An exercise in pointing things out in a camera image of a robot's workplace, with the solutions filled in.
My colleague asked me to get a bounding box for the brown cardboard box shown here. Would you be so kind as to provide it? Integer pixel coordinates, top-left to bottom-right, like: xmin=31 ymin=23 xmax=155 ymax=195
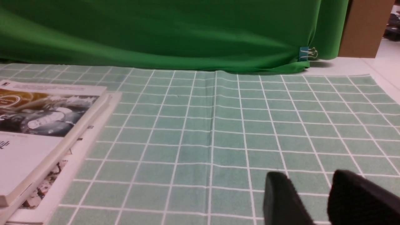
xmin=338 ymin=0 xmax=395 ymax=58

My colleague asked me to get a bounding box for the green backdrop cloth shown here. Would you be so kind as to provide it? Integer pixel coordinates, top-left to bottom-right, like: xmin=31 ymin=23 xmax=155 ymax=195
xmin=0 ymin=0 xmax=349 ymax=74

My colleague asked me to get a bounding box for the top white textbook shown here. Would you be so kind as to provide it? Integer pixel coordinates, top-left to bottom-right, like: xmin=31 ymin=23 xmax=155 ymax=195
xmin=1 ymin=80 xmax=108 ymax=208

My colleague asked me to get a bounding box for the green checkered tablecloth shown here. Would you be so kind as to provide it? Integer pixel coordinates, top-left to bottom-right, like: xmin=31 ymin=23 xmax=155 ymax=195
xmin=1 ymin=64 xmax=399 ymax=225

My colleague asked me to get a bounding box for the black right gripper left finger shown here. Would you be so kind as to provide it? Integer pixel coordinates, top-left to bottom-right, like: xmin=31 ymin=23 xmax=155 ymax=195
xmin=263 ymin=172 xmax=314 ymax=225

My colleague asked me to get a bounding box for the bottom thin white book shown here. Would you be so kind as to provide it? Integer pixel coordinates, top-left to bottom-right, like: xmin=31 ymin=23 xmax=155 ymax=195
xmin=1 ymin=92 xmax=122 ymax=225

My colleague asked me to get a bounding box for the blue binder clip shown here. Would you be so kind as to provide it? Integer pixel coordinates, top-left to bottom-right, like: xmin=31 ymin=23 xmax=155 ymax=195
xmin=298 ymin=47 xmax=318 ymax=62

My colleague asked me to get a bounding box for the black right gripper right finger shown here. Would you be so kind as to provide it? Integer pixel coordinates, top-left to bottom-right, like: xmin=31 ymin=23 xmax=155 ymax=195
xmin=327 ymin=170 xmax=400 ymax=225

